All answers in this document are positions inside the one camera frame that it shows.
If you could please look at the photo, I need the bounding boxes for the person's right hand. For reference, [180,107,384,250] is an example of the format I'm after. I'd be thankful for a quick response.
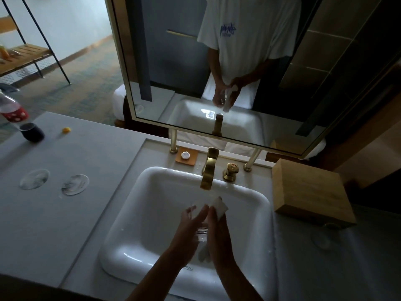
[205,205,237,270]

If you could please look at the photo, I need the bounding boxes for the person's left hand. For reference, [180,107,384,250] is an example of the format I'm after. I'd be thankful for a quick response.
[170,204,210,267]

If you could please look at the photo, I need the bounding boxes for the clear drinking glass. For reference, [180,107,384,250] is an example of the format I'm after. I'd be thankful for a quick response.
[310,222,342,251]
[189,202,211,245]

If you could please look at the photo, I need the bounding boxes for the white towel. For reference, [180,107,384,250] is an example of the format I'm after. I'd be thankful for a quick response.
[191,196,229,264]

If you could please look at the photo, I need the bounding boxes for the gold faucet handle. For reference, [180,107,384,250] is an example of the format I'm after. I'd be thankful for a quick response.
[222,163,239,182]

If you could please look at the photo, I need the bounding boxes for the person's left forearm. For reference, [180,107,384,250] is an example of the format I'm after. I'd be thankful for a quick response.
[125,253,185,301]

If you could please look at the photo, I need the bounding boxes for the person's right forearm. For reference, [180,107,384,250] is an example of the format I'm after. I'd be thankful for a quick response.
[216,263,264,301]

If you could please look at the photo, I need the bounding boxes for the white ceramic sink basin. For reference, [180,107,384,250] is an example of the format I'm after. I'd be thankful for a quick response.
[99,166,278,301]

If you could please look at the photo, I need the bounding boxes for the gold faucet spout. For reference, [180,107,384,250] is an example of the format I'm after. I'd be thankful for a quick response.
[200,147,220,191]

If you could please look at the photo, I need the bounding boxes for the orange soap dish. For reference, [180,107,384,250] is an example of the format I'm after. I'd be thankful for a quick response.
[175,146,199,166]

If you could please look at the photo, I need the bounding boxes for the wooden box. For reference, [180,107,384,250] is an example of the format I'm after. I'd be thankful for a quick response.
[272,158,357,229]

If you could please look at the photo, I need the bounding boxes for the round paper coaster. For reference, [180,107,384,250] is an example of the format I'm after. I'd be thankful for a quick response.
[19,168,50,191]
[61,174,90,196]

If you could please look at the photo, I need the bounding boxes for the gold framed mirror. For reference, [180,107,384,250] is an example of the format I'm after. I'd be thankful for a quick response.
[104,0,401,159]

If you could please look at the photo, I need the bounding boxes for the dark cup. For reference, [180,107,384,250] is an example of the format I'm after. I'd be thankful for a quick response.
[19,122,45,143]

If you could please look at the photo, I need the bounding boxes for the plastic bottle with red label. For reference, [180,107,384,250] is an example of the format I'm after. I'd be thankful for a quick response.
[0,89,30,123]

